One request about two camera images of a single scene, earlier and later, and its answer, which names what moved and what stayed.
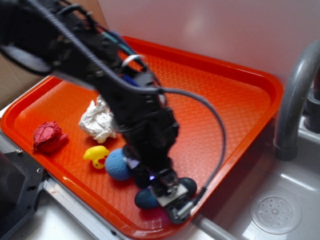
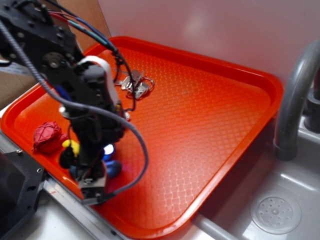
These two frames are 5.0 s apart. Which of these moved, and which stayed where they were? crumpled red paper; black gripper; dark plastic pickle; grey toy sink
Moved: black gripper; dark plastic pickle
Stayed: crumpled red paper; grey toy sink
